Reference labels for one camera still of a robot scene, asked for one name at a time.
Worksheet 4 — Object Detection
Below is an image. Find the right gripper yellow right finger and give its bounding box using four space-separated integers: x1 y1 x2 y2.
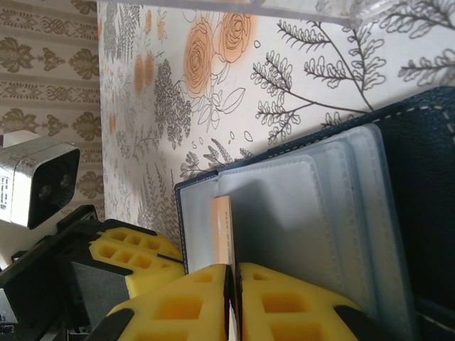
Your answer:
237 261 380 341

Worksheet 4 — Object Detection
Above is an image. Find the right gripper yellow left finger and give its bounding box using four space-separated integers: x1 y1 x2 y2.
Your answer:
91 263 236 341

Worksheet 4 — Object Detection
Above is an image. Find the gold credit card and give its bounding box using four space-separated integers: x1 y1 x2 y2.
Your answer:
210 194 238 341

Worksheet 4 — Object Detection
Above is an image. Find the dark blue card holder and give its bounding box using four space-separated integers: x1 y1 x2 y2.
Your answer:
175 86 455 341

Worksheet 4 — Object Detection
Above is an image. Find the floral patterned table cover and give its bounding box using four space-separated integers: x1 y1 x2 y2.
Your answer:
96 0 455 256

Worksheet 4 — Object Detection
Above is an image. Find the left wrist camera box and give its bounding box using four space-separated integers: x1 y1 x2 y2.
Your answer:
0 137 81 230

